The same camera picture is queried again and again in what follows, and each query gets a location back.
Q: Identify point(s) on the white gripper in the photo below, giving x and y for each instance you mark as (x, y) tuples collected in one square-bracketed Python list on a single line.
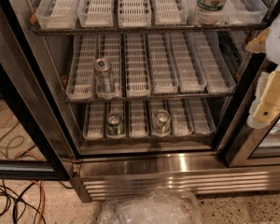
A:
[(279, 42)]

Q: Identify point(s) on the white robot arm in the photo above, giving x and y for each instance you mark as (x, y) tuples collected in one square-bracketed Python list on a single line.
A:
[(266, 105)]

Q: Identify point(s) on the middle shelf tray six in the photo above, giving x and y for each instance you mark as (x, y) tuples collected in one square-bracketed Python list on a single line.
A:
[(216, 72)]

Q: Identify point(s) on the shelf tray six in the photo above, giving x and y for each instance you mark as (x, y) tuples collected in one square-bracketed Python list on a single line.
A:
[(201, 116), (216, 72)]

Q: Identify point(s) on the top shelf tray five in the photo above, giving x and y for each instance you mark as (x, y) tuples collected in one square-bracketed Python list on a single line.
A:
[(237, 11)]

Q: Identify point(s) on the shelf tray five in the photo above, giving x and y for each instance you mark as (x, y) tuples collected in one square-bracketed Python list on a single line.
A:
[(181, 124), (189, 72), (237, 11)]

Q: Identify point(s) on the right glass fridge door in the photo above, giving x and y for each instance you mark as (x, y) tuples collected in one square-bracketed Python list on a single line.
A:
[(255, 146)]

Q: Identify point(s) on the glass fridge door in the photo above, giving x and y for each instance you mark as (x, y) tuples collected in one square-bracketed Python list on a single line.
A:
[(255, 146), (25, 151)]

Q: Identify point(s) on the middle shelf tray five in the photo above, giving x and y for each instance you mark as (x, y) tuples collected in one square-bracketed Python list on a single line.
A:
[(189, 72)]

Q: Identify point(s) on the bottom shelf tray six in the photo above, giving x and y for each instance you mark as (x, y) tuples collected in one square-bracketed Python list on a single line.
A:
[(201, 116)]

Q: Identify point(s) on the bottom shelf tray five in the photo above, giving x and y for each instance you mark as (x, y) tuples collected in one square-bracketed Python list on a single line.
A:
[(181, 124)]

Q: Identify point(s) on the middle shelf tray four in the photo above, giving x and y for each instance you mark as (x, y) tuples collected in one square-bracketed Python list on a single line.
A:
[(162, 69)]

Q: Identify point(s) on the shelf tray four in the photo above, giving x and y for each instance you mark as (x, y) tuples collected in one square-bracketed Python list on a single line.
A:
[(162, 69), (170, 12), (156, 105)]

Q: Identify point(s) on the green white can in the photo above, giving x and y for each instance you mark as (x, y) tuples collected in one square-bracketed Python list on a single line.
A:
[(161, 120)]

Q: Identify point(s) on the top shelf tray four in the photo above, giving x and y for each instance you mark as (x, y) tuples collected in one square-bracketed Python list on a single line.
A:
[(170, 12)]

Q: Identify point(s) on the bottom shelf tray four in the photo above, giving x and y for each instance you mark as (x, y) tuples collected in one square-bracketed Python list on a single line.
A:
[(156, 105)]

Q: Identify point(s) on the middle shelf tray three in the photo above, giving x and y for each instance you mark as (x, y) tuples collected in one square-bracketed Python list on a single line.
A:
[(137, 77)]

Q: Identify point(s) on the shelf tray three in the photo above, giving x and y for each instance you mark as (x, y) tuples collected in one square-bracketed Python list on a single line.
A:
[(138, 120), (137, 77), (134, 13)]

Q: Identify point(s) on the bottom shelf tray three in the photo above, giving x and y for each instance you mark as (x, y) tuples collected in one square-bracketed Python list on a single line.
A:
[(138, 120)]

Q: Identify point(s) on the top shelf tray three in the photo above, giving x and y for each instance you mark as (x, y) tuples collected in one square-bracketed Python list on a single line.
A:
[(134, 13)]

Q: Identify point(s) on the stainless steel fridge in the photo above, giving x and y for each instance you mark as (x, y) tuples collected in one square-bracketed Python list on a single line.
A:
[(38, 63)]

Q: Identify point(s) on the bottom shelf tray two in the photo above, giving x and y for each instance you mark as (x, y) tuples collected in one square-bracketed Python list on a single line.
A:
[(116, 107)]

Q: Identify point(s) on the shelf tray two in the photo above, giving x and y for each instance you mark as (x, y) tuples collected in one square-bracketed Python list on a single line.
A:
[(95, 13), (110, 48), (116, 107)]

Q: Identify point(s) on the middle shelf tray two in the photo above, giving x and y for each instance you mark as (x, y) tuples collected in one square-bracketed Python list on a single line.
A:
[(110, 48)]

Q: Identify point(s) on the silver can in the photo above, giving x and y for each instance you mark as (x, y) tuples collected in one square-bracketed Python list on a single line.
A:
[(104, 75)]

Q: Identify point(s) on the bottom shelf tray one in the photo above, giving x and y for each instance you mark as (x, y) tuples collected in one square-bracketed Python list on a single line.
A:
[(94, 122)]

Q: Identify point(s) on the shelf tray one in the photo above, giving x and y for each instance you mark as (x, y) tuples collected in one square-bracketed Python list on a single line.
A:
[(80, 81), (57, 14), (94, 122)]

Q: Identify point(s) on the top shelf tray two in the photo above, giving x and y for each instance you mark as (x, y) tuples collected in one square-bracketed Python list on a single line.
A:
[(95, 13)]

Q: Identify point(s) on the middle shelf tray one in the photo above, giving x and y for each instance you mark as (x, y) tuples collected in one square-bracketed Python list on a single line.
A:
[(80, 81)]

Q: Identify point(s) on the top shelf tray one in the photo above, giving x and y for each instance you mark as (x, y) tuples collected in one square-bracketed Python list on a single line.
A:
[(57, 14)]

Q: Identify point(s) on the left glass fridge door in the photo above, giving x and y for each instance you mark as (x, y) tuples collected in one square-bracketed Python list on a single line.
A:
[(25, 151)]

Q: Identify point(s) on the clear plastic bag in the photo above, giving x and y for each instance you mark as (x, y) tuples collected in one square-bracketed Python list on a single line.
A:
[(160, 206)]

